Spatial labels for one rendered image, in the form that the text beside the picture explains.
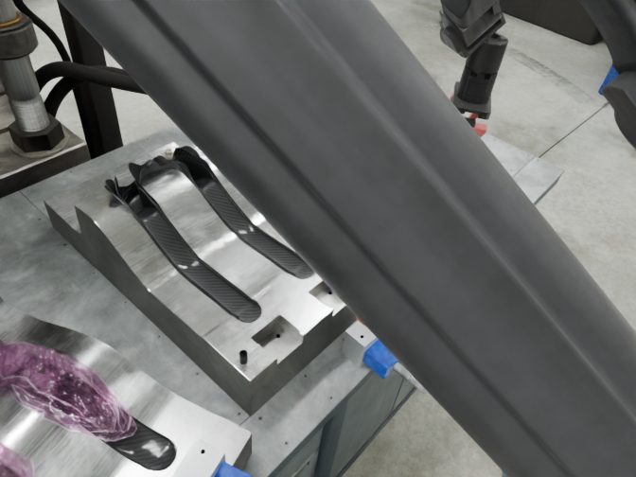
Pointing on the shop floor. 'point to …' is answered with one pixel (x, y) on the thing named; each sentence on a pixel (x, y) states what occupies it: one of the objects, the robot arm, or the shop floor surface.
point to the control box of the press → (101, 132)
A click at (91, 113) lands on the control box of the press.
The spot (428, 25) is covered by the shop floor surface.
